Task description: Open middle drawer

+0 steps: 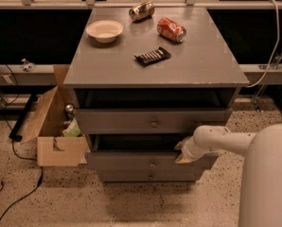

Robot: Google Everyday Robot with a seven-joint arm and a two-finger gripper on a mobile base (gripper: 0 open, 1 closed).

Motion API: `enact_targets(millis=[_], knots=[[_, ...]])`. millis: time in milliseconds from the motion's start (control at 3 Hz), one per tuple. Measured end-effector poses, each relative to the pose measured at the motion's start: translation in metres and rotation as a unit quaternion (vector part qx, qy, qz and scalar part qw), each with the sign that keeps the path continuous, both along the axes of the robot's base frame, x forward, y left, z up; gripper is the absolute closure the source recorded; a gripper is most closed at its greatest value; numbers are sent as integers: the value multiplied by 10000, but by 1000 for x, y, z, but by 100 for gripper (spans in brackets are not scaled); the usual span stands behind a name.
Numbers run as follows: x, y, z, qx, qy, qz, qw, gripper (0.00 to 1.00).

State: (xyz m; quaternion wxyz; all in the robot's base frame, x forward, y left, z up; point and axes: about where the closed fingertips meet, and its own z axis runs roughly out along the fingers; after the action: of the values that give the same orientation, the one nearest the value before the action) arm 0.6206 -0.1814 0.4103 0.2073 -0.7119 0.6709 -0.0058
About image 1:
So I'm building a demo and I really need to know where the small clear object on ledge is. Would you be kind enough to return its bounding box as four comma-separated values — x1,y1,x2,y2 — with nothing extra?
22,59,35,72

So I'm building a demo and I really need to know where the gold soda can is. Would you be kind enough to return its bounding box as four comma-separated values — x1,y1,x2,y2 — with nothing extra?
129,1,155,21

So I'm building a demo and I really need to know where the white hanging cable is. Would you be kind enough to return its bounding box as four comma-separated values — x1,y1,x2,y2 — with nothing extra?
244,0,281,89

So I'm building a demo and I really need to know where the green white bag in box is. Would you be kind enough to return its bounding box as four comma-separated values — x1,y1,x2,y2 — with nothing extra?
62,119,81,137

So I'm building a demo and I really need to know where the red soda can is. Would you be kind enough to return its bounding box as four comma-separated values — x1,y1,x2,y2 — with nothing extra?
157,17,186,43

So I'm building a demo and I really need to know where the silver can in box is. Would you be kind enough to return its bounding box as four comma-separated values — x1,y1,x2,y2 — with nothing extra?
64,104,75,119

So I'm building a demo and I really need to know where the white bowl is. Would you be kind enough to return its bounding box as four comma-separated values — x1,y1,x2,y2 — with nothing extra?
85,20,123,44

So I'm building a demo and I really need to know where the grey bottom drawer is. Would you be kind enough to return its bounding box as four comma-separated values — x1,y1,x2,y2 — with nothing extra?
97,170,203,183

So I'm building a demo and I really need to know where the black bar on floor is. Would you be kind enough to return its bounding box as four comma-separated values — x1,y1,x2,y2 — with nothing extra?
9,93,37,142

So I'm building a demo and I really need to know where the open cardboard box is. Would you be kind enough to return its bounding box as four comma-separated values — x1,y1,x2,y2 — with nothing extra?
22,64,89,166

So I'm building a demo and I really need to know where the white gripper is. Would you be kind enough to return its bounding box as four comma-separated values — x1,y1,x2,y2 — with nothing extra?
174,137,206,165

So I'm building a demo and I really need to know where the black floor cable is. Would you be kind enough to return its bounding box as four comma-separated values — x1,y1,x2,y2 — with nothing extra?
0,63,44,227

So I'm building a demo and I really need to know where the black snack bar wrapper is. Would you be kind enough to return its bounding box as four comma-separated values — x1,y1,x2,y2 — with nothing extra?
134,46,171,67

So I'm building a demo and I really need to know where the grey drawer cabinet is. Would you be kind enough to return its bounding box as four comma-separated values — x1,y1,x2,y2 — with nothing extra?
62,7,250,183

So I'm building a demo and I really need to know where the grey drawer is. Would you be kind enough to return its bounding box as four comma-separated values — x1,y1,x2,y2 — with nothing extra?
97,170,203,183
75,109,232,134
87,134,218,171

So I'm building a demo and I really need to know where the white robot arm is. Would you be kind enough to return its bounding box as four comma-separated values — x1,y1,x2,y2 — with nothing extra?
175,124,282,227

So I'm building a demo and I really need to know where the grey top drawer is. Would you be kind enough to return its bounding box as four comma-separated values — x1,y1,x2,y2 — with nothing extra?
75,109,232,134

